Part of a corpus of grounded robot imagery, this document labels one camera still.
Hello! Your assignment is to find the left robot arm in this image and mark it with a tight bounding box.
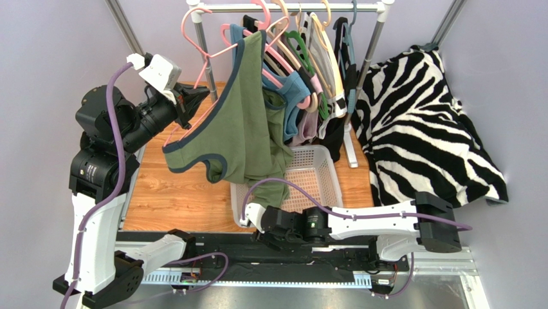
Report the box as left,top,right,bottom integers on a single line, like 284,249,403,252
53,83,209,308

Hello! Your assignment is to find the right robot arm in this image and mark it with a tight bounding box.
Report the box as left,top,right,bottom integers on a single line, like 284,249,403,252
241,192,466,261

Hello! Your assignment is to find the blue tank top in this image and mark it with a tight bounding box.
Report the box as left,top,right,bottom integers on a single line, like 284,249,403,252
221,24,310,145

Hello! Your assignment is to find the white plastic laundry basket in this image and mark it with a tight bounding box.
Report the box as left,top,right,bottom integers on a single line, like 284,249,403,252
230,145,343,227

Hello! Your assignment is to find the black tank top on right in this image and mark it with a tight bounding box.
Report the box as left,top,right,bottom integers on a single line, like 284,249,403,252
320,17,359,162

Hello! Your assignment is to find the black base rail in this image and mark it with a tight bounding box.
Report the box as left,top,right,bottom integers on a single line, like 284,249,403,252
143,232,410,288

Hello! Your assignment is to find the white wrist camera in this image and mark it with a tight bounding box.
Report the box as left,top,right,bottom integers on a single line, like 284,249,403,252
239,203,266,234
136,54,181,104

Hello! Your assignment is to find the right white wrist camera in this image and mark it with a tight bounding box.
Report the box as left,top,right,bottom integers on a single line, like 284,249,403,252
239,203,266,234

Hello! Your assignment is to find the zebra print blanket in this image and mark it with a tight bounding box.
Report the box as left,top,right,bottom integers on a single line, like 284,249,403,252
351,45,509,208

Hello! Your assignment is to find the metal clothes rack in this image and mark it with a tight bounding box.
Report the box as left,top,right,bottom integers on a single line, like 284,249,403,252
187,0,396,169

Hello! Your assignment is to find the beige wooden hanger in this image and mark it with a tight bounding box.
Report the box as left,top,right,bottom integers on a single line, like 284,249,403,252
273,22,318,113

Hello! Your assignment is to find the green hanger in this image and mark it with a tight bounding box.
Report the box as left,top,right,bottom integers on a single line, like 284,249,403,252
284,30,329,121

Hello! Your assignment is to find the grey-blue hanger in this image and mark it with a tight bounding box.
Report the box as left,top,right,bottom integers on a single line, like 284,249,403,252
343,0,357,116

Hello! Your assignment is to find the thin pink wire hanger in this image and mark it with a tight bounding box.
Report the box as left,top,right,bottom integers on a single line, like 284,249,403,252
181,2,237,122

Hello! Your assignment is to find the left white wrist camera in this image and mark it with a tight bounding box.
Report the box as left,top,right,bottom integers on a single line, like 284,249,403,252
136,54,181,104

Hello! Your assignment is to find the mauve tank top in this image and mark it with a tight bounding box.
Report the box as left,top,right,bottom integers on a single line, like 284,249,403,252
289,110,319,147

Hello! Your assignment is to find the green tank top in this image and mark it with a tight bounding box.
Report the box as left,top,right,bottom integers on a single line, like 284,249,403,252
163,31,293,207

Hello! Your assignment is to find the thick pink plastic hanger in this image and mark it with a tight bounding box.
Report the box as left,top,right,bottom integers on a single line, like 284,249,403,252
220,0,311,110

